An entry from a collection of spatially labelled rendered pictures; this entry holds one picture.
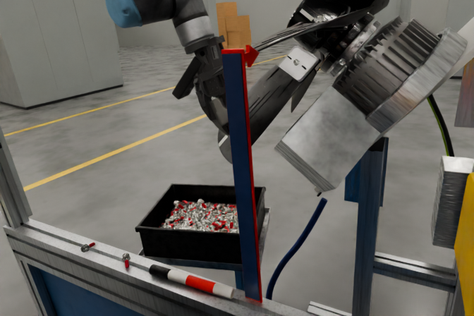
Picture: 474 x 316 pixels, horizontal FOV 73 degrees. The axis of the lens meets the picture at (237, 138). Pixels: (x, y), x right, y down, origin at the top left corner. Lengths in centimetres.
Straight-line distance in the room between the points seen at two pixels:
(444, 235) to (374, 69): 53
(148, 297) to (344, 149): 41
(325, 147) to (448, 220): 47
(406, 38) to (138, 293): 62
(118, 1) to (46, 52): 617
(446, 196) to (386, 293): 88
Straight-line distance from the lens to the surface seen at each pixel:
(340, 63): 69
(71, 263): 68
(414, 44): 66
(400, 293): 176
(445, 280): 100
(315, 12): 70
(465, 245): 35
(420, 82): 62
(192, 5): 70
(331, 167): 60
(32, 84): 670
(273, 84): 73
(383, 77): 64
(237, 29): 881
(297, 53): 75
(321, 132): 61
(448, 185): 93
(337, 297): 168
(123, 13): 63
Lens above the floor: 122
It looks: 21 degrees down
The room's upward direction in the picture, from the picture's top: 5 degrees counter-clockwise
